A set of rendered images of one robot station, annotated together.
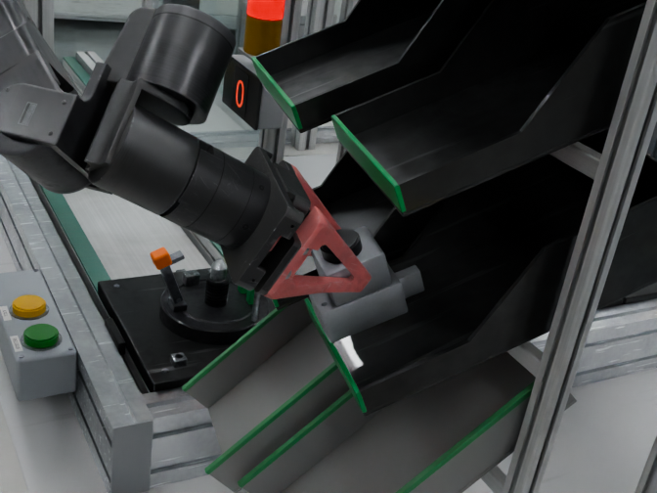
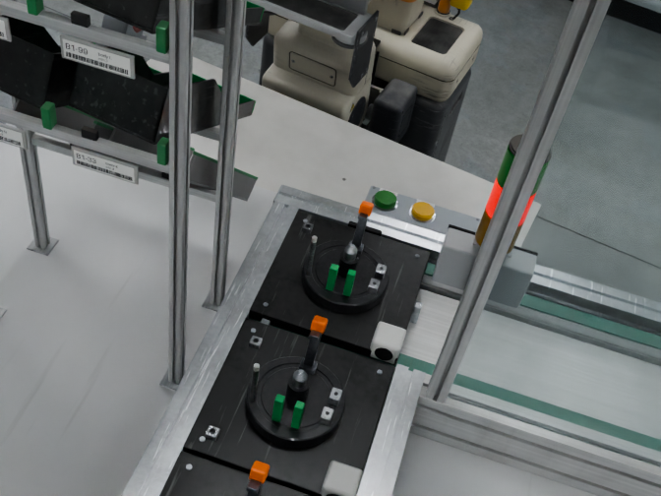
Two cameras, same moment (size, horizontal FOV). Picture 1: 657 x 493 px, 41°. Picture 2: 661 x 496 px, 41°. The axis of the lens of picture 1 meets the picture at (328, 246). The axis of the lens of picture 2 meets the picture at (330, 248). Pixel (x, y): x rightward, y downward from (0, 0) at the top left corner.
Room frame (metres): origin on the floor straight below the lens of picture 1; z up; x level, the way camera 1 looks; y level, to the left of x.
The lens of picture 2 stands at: (1.57, -0.61, 2.03)
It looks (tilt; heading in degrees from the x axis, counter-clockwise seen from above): 46 degrees down; 131
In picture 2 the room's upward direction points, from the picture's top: 11 degrees clockwise
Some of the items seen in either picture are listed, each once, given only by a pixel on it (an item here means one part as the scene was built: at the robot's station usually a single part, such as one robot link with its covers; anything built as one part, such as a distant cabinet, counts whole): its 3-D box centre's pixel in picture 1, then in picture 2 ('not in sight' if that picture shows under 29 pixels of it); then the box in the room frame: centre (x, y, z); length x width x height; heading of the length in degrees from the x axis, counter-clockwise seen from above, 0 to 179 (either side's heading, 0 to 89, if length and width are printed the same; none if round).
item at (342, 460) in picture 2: not in sight; (298, 388); (1.11, -0.09, 1.01); 0.24 x 0.24 x 0.13; 32
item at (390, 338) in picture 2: not in sight; (387, 342); (1.11, 0.10, 0.97); 0.05 x 0.05 x 0.04; 32
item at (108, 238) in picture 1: (156, 247); (510, 370); (1.24, 0.27, 0.91); 0.84 x 0.28 x 0.10; 32
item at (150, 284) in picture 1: (213, 320); (343, 282); (0.97, 0.13, 0.96); 0.24 x 0.24 x 0.02; 32
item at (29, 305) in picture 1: (28, 308); (422, 213); (0.93, 0.36, 0.96); 0.04 x 0.04 x 0.02
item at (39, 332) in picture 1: (41, 338); (385, 201); (0.87, 0.32, 0.96); 0.04 x 0.04 x 0.02
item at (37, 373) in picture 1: (29, 330); (418, 224); (0.93, 0.36, 0.93); 0.21 x 0.07 x 0.06; 32
